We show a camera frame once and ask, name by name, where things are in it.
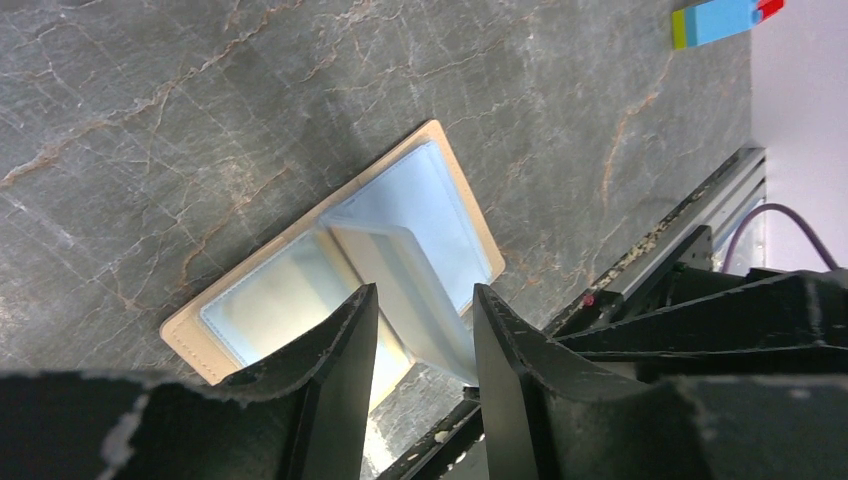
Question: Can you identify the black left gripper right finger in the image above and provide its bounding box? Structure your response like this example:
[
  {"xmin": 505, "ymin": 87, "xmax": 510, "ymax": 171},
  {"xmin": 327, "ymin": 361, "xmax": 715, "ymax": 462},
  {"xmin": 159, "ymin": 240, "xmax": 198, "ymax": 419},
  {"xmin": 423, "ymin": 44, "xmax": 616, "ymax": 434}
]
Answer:
[{"xmin": 473, "ymin": 284, "xmax": 847, "ymax": 479}]

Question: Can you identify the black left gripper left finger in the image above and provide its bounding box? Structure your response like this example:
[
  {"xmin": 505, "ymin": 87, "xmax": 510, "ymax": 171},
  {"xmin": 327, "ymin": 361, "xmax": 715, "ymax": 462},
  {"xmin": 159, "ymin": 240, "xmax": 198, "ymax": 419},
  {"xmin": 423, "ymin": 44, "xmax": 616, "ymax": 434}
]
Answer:
[{"xmin": 1, "ymin": 284, "xmax": 378, "ymax": 479}]

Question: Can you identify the red toy brick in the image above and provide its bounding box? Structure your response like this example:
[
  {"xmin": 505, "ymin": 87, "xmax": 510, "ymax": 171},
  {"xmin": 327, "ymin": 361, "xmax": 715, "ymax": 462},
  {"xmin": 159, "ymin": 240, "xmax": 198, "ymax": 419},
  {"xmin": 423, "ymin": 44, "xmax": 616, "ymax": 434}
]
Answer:
[{"xmin": 757, "ymin": 0, "xmax": 785, "ymax": 22}]

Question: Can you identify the yellow toy brick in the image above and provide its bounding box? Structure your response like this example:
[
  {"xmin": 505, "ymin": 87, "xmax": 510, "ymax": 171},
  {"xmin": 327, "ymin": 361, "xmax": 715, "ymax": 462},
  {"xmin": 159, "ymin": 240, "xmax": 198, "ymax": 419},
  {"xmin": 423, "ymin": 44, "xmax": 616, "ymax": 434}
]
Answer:
[{"xmin": 671, "ymin": 9, "xmax": 688, "ymax": 50}]

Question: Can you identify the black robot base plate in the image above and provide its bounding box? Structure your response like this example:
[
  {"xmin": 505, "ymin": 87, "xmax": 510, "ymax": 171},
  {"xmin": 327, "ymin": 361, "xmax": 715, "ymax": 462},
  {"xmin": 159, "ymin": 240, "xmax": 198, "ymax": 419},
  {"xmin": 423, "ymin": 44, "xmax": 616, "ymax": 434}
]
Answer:
[{"xmin": 363, "ymin": 148, "xmax": 767, "ymax": 479}]

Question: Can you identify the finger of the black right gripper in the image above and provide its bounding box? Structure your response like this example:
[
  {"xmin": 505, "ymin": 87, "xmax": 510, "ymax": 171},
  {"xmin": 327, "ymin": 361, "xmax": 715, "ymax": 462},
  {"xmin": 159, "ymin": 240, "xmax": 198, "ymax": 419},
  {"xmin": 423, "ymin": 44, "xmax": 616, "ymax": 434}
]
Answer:
[{"xmin": 557, "ymin": 270, "xmax": 847, "ymax": 381}]

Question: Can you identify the blue toy brick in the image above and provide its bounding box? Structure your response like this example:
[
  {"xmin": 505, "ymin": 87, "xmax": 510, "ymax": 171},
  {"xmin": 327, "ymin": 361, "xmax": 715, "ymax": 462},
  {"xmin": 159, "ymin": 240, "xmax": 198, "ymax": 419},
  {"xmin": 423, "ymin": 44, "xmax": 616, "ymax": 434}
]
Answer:
[{"xmin": 683, "ymin": 0, "xmax": 764, "ymax": 47}]

